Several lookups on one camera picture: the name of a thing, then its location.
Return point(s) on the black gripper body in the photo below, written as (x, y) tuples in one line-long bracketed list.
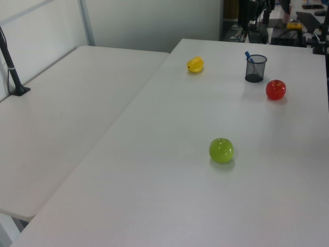
[(253, 6)]

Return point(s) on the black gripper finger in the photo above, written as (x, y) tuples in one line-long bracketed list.
[(250, 16), (255, 16)]

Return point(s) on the white marker pen blue cap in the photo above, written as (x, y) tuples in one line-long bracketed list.
[(248, 55)]

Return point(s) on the black mesh pen cup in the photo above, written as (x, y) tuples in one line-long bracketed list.
[(257, 70)]

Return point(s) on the black equipment box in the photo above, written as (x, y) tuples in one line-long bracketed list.
[(285, 38)]

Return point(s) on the yellow box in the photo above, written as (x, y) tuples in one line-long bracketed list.
[(294, 25)]

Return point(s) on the black tilted keyboard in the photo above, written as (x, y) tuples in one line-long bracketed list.
[(308, 21)]

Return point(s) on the yellow starfruit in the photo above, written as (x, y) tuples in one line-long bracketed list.
[(195, 64)]

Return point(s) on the red apple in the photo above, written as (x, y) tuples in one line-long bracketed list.
[(275, 90)]

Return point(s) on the green apple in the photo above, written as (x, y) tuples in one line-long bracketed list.
[(221, 150)]

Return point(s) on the black clamp mount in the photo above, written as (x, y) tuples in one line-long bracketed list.
[(320, 46)]

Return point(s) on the grey aluminium partition post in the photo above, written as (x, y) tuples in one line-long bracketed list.
[(87, 23)]

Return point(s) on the black camera pole with base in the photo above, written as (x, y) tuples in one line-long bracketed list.
[(11, 69)]

